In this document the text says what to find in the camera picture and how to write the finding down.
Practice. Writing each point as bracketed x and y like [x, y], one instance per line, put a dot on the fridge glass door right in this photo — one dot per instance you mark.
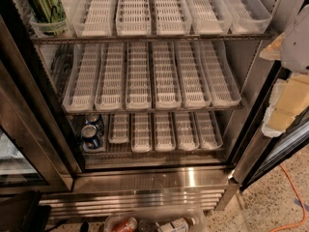
[262, 153]

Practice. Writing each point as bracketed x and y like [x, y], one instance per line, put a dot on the top shelf tray five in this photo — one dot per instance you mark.
[209, 17]

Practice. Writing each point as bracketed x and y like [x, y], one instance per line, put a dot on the blue soda can rear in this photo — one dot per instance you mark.
[95, 120]

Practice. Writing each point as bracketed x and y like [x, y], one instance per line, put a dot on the shelf tray four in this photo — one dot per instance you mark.
[138, 85]
[172, 17]

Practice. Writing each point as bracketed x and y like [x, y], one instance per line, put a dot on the top shelf tray three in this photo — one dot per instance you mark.
[133, 18]

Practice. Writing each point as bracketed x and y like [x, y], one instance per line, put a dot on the shelf tray two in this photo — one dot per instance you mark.
[82, 85]
[94, 18]

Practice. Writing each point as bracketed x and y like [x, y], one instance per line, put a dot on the middle shelf tray two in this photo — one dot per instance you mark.
[82, 85]

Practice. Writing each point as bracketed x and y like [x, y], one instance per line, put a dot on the shelf tray three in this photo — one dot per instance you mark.
[133, 18]
[109, 95]

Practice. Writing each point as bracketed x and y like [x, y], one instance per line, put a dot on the middle shelf tray six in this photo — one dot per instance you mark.
[195, 91]

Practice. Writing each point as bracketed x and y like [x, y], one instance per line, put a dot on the middle shelf tray seven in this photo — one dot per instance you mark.
[224, 89]

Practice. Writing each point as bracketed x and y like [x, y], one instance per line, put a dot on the clear plastic floor bin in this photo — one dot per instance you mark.
[148, 218]

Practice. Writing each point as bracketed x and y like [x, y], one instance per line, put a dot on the top shelf tray one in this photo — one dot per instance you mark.
[70, 7]

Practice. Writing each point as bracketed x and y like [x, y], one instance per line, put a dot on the middle shelf tray five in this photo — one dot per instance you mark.
[166, 84]

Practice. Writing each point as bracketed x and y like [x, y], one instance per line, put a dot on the blue soda can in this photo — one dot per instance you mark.
[95, 120]
[90, 137]

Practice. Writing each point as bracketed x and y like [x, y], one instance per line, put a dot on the middle shelf tray three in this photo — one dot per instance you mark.
[109, 95]

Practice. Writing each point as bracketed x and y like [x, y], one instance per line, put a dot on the shelf tray six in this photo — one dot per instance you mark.
[195, 91]
[249, 16]

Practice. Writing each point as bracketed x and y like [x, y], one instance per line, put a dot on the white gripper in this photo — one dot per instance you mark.
[296, 45]

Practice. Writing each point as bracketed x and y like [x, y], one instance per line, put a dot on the red can in bin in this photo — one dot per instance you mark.
[127, 225]

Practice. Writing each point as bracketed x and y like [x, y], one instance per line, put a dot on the top shelf tray two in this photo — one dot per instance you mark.
[94, 18]

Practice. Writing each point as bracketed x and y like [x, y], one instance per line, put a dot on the shelf tray five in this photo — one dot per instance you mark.
[209, 17]
[166, 84]

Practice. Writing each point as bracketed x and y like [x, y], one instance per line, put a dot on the white bottle in bin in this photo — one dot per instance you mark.
[182, 224]

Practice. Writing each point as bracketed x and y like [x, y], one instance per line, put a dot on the green drink can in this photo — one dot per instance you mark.
[50, 15]

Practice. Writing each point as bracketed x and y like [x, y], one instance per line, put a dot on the top shelf tray four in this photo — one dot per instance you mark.
[172, 17]

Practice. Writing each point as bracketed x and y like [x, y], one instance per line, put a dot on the middle shelf tray four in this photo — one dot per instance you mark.
[138, 85]

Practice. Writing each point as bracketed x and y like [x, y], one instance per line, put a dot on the blue soda can front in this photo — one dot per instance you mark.
[90, 137]

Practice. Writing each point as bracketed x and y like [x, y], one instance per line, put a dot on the top shelf tray six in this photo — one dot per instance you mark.
[249, 16]

